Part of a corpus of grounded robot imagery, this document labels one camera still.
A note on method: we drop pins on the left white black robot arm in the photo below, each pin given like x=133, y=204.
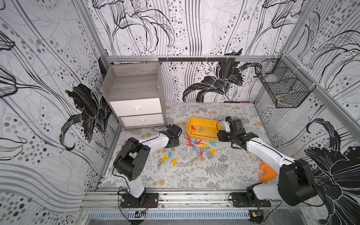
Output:
x=131, y=160

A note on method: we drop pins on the yellow clothespin pile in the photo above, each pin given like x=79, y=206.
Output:
x=213, y=152
x=204, y=146

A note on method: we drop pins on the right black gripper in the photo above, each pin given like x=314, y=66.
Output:
x=225, y=135

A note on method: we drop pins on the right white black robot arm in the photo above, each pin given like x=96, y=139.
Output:
x=296, y=183

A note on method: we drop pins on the yellow plastic storage box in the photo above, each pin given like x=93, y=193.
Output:
x=212, y=128

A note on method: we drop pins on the wooden two-drawer cabinet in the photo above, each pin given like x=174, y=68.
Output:
x=135, y=93

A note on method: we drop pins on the white cable duct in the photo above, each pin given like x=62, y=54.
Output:
x=171, y=214

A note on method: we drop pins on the black wire wall basket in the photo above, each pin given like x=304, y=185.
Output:
x=283, y=83

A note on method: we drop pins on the orange monster plush toy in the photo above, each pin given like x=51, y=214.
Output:
x=267, y=173

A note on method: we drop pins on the black wall rail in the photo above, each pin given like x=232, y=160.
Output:
x=194, y=59

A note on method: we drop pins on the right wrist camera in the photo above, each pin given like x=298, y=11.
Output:
x=227, y=124

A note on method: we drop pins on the red clothespin in pile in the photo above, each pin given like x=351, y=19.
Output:
x=193, y=142

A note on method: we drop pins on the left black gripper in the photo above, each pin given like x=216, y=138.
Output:
x=177, y=144

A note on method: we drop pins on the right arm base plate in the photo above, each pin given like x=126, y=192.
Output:
x=246, y=199

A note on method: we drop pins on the red-handled screwdriver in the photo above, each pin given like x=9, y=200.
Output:
x=238, y=102

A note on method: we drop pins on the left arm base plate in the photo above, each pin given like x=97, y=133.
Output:
x=146, y=200

